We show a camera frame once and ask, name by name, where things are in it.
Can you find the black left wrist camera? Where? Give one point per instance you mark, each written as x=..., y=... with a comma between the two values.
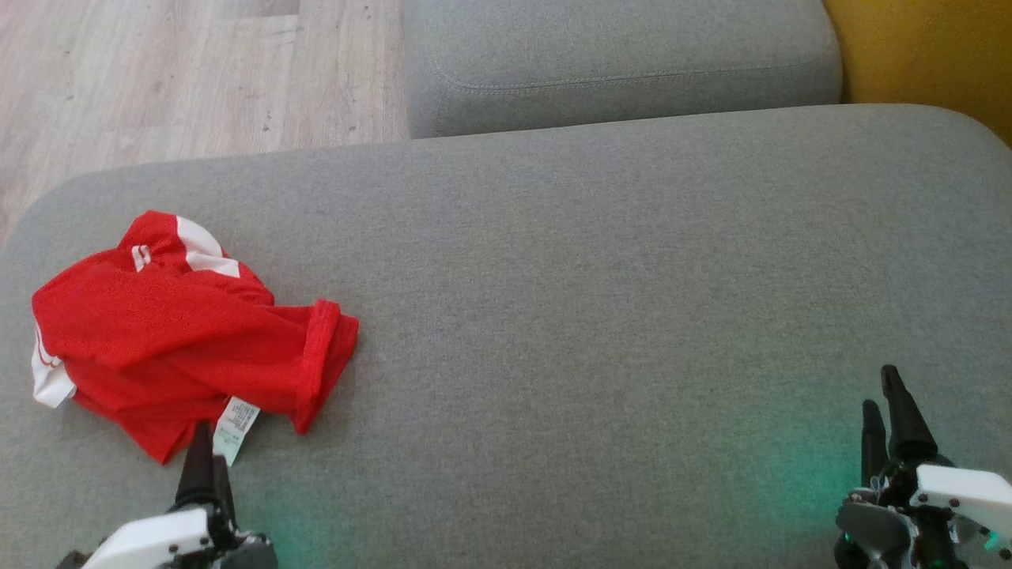
x=73, y=563

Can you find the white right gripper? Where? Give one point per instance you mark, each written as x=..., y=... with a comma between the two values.
x=957, y=490

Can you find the red shirt with white collar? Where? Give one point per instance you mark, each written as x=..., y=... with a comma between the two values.
x=174, y=340

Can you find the wide yellow sofa backrest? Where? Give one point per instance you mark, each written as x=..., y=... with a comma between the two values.
x=933, y=55

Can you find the grey sofa seat cushion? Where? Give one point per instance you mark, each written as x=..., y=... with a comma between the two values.
x=617, y=55

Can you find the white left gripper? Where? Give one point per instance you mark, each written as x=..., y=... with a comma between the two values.
x=158, y=541

